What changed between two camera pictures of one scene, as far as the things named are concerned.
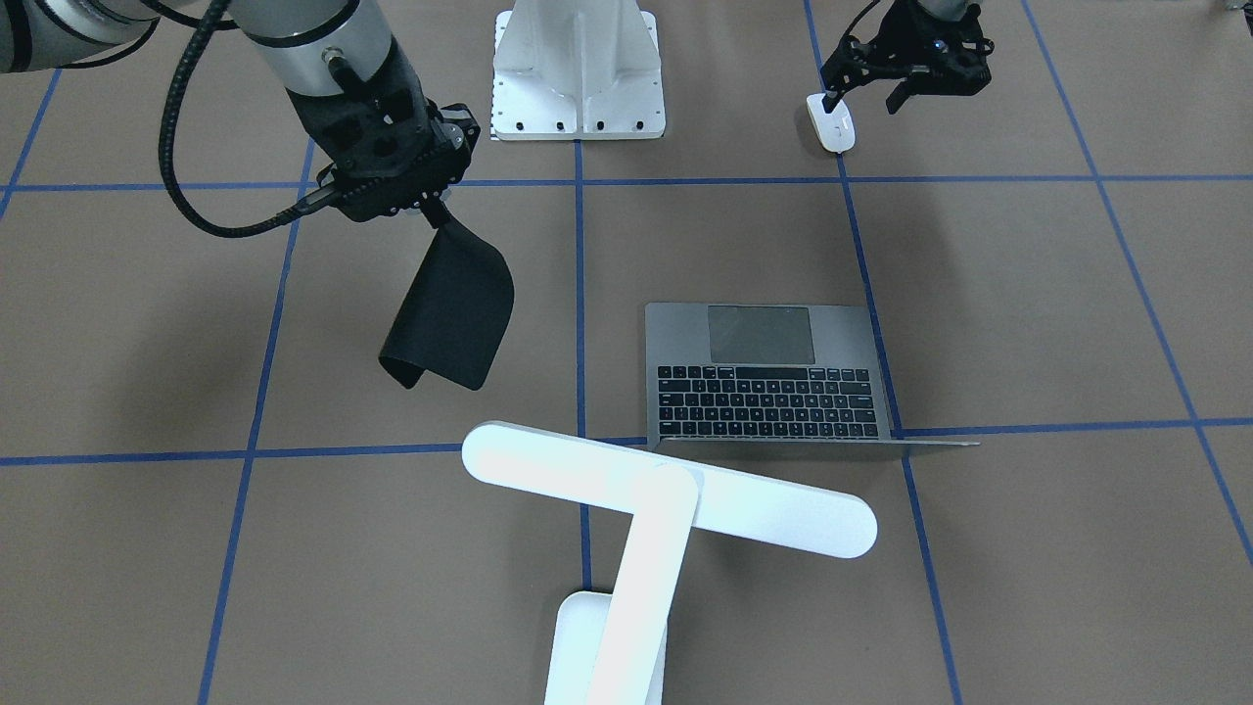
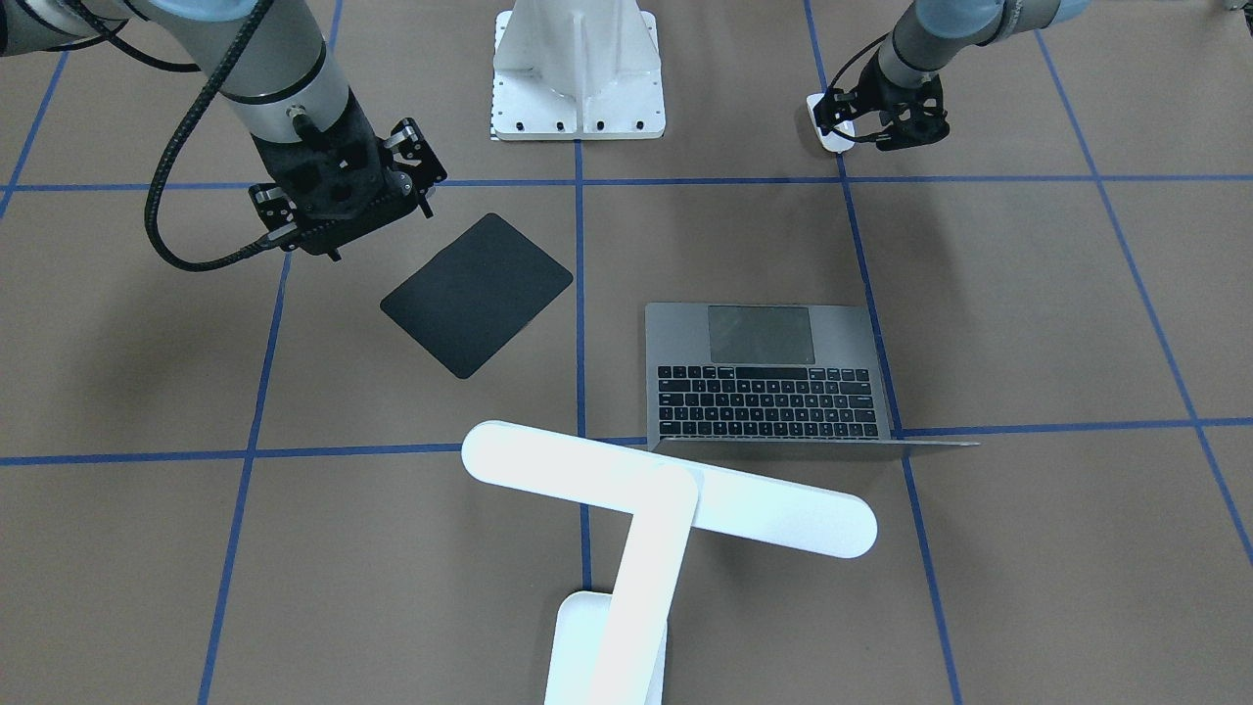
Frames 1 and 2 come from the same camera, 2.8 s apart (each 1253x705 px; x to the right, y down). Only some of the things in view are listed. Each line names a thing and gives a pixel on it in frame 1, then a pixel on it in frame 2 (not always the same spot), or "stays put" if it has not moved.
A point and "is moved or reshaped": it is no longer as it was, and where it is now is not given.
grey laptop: x=767 y=375 stays put
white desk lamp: x=608 y=647 stays put
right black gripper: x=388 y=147 to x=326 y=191
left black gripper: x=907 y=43 to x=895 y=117
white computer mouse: x=836 y=131 stays put
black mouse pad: x=454 y=314 is moved or reshaped
